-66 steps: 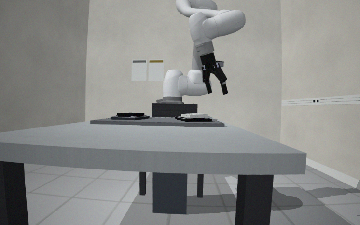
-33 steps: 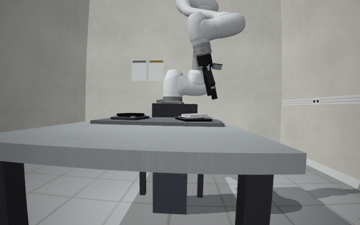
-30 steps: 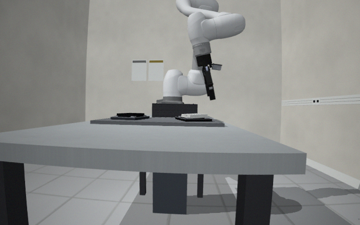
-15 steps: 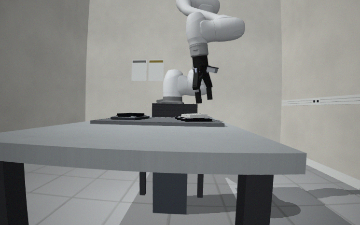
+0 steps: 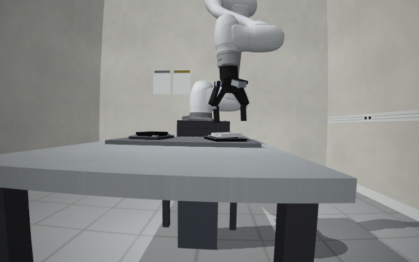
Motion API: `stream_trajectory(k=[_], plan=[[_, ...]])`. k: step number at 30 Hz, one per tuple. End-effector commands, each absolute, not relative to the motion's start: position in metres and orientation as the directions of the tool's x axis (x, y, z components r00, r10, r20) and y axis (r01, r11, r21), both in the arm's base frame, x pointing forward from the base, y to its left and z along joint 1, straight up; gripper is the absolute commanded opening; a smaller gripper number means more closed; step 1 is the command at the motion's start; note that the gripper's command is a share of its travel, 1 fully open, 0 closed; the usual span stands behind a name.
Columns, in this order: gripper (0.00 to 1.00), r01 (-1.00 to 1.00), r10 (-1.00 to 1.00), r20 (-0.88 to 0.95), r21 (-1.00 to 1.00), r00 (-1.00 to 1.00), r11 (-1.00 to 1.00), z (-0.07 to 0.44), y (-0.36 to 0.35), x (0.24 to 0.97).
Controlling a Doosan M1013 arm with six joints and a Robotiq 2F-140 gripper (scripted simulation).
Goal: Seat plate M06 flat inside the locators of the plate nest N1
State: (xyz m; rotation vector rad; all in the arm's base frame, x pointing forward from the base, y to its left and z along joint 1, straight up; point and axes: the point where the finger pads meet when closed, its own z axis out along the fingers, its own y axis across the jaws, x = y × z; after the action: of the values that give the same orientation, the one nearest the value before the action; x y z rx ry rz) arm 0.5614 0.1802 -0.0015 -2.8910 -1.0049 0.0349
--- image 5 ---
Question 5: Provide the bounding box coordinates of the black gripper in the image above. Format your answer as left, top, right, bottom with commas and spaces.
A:
208, 65, 249, 123

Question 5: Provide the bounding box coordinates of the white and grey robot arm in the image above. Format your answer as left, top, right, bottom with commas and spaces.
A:
182, 0, 284, 121

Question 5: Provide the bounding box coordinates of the black rectangular frame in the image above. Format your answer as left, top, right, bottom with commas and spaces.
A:
204, 135, 247, 142

